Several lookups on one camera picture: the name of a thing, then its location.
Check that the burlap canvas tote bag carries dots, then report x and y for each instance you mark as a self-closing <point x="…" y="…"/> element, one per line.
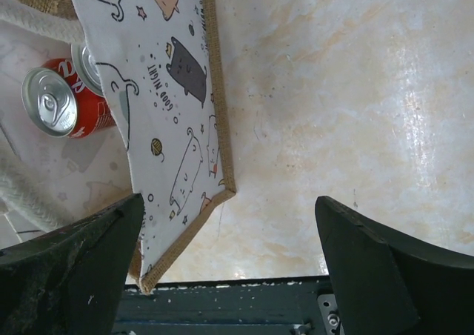
<point x="160" y="73"/>

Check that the red Coca-Cola can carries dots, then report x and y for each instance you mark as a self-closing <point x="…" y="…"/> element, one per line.
<point x="60" y="103"/>

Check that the purple Fanta can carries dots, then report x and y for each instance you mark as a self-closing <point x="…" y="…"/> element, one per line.
<point x="86" y="69"/>

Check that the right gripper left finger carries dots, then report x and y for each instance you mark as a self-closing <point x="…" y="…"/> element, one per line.
<point x="70" y="281"/>

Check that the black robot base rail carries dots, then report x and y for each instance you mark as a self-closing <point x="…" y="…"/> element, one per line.
<point x="302" y="305"/>

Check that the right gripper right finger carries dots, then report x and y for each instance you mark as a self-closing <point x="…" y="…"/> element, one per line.
<point x="387" y="282"/>

